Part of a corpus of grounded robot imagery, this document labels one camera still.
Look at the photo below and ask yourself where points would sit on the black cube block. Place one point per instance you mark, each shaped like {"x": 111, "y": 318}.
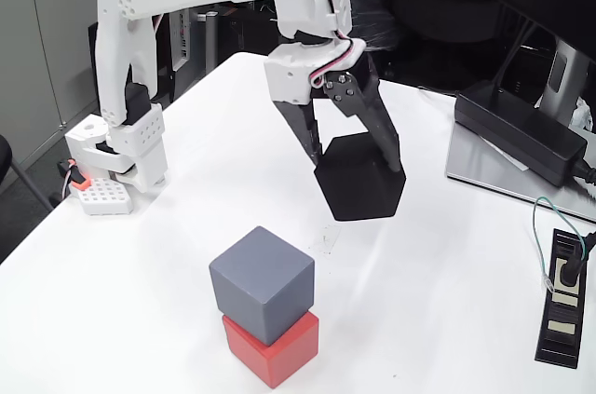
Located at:
{"x": 358, "y": 189}

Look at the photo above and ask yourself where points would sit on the grey cube block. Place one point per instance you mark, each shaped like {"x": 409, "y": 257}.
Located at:
{"x": 251, "y": 291}

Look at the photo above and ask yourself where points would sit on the black computer tower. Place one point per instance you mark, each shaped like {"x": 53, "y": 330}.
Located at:
{"x": 251, "y": 35}

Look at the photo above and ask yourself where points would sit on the bin with plastic bag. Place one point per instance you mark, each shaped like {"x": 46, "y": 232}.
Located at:
{"x": 377, "y": 7}

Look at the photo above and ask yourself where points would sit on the silver monitor stand base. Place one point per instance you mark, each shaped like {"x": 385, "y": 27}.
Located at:
{"x": 470, "y": 161}

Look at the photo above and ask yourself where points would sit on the black power adapter brick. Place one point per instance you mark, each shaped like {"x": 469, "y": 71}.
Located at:
{"x": 517, "y": 128}

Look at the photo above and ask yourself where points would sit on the silver monitor stand neck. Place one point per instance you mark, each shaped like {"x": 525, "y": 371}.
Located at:
{"x": 561, "y": 77}

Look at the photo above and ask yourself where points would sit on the crumpled white plastic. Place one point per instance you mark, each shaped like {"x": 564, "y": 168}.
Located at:
{"x": 584, "y": 114}

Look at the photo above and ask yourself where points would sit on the red cube block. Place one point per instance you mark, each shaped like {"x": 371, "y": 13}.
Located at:
{"x": 293, "y": 352}

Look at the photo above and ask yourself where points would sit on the black power plug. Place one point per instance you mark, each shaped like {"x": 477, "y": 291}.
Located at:
{"x": 569, "y": 270}

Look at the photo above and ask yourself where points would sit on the black chair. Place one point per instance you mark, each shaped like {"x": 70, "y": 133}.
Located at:
{"x": 4, "y": 156}

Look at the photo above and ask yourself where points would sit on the black power strip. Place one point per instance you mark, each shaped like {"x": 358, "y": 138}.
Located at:
{"x": 561, "y": 338}

